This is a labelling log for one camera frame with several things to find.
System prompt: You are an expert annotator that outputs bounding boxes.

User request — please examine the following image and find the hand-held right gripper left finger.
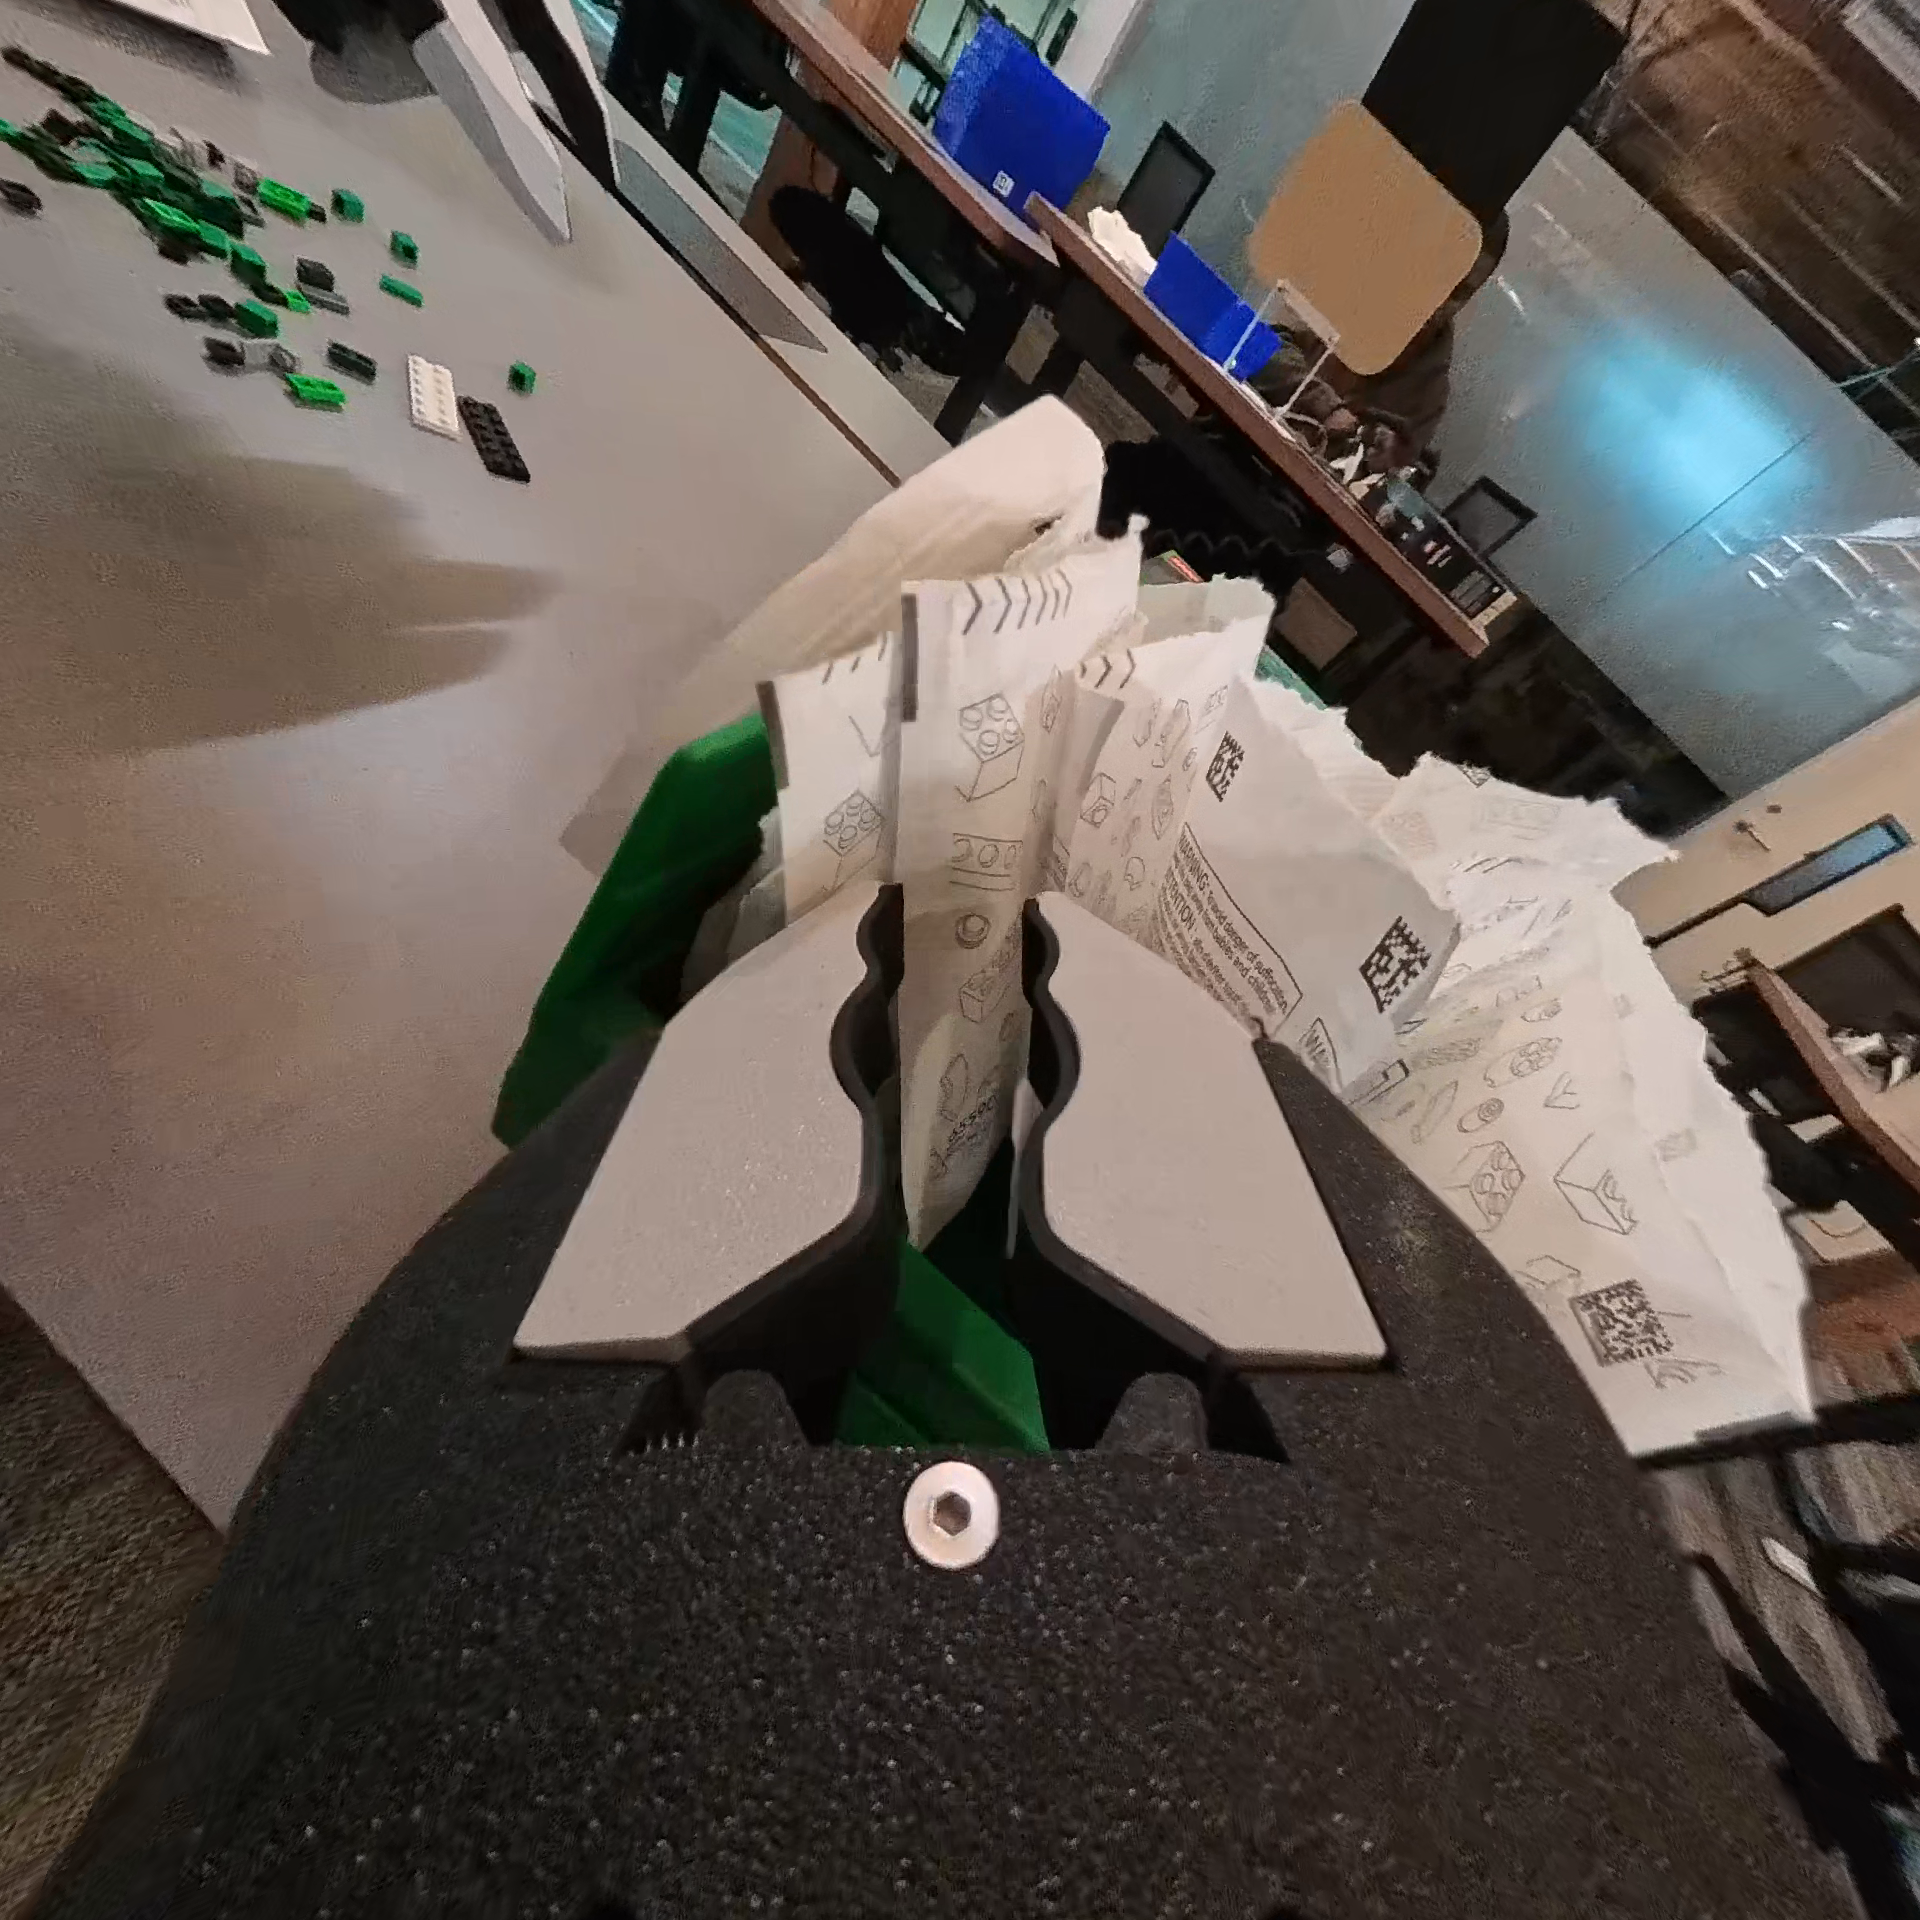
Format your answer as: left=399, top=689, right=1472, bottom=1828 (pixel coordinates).
left=513, top=881, right=905, bottom=1370

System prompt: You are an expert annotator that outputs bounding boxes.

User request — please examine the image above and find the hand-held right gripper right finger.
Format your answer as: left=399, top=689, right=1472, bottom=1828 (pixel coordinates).
left=1016, top=892, right=1391, bottom=1373

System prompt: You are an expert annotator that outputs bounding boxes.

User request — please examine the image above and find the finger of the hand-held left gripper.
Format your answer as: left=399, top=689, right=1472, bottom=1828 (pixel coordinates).
left=494, top=0, right=626, bottom=191
left=410, top=0, right=575, bottom=245

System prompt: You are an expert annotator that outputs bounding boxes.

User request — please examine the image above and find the green plastic bin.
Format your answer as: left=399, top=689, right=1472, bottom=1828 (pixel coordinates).
left=491, top=709, right=1051, bottom=1453

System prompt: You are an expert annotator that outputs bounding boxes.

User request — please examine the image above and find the narrow white printed paper bag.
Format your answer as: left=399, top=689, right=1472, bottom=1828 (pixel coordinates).
left=895, top=528, right=1148, bottom=1250

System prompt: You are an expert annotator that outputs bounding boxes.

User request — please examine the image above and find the white instruction sheet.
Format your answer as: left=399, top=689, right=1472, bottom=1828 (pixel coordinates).
left=109, top=0, right=276, bottom=56

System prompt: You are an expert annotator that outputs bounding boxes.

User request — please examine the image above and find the pile of green black bricks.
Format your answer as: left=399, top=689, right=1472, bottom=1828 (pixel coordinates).
left=0, top=43, right=426, bottom=416

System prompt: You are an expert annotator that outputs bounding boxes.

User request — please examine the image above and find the white paper bag warning text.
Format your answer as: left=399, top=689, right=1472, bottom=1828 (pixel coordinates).
left=1049, top=594, right=1464, bottom=1086

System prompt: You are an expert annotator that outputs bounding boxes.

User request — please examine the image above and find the short white printed paper bag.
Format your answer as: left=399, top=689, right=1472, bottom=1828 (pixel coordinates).
left=755, top=635, right=908, bottom=919

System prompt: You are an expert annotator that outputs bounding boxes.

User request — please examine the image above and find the large torn white paper bag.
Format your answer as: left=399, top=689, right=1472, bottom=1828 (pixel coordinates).
left=1303, top=750, right=1820, bottom=1459

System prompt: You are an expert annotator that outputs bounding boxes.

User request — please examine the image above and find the large blue box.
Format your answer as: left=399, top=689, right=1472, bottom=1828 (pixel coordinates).
left=930, top=13, right=1113, bottom=227

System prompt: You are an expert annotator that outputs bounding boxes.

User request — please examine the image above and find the black tablet screen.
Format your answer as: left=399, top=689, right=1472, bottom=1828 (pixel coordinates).
left=1116, top=119, right=1218, bottom=251

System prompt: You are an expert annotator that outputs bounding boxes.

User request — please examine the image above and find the wooden side desk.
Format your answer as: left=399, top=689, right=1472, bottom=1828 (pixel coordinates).
left=1614, top=733, right=1920, bottom=1201

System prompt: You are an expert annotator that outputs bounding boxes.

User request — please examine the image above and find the small blue box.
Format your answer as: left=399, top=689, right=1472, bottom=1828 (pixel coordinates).
left=1145, top=232, right=1285, bottom=379

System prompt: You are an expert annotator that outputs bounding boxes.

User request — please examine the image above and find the long wooden table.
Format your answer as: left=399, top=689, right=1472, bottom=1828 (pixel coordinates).
left=750, top=0, right=1493, bottom=660

